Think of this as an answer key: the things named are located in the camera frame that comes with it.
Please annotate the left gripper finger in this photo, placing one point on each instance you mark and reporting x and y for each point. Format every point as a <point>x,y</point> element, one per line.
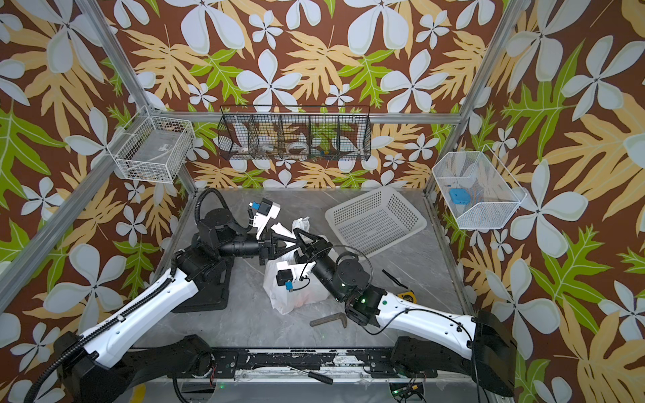
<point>279,229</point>
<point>295,247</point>

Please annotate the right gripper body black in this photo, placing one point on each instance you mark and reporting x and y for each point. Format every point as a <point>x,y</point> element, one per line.
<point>322,254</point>

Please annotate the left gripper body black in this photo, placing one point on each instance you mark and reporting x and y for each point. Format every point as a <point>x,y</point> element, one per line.
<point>272,245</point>

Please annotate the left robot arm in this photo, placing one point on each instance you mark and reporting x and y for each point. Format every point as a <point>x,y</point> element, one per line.
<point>101,363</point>

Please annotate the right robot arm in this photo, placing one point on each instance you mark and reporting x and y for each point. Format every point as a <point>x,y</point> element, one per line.
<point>478,346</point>

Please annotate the white plastic perforated basket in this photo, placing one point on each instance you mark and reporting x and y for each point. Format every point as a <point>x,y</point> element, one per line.
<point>375,221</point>

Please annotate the black tool case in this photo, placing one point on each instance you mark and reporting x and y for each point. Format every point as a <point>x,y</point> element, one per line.
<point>213,294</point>

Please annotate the brown L-shaped metal piece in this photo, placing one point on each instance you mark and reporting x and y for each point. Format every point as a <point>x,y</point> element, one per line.
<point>340,316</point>

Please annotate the yellow tape measure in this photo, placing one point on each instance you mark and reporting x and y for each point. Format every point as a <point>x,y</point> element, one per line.
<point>408,296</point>

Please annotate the blue object in basket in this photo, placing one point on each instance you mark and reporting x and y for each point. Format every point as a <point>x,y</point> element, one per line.
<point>459,196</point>

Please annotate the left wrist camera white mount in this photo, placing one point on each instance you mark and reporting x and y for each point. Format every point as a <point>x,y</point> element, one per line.
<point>261,213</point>

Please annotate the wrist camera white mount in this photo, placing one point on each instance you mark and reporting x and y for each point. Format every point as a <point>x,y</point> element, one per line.
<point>285,278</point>
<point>261,213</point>

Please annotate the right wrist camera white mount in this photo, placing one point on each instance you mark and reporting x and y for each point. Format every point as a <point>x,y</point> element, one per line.
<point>285,278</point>

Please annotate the black wire basket centre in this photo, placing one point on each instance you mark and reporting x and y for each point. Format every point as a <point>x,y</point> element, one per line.
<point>295,132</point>

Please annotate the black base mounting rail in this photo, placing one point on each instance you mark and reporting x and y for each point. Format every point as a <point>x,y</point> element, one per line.
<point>234,363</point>

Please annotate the black screwdriver on rail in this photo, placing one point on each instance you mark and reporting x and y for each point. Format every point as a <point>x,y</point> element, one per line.
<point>315,375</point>

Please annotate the white wire basket left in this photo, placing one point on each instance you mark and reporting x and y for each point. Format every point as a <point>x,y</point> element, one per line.
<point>152,147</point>

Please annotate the white wire basket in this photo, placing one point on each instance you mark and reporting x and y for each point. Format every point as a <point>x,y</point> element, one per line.
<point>152,147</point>
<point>496,194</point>

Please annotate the white wire basket right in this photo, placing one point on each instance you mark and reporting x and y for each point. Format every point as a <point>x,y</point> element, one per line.
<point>496,194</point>

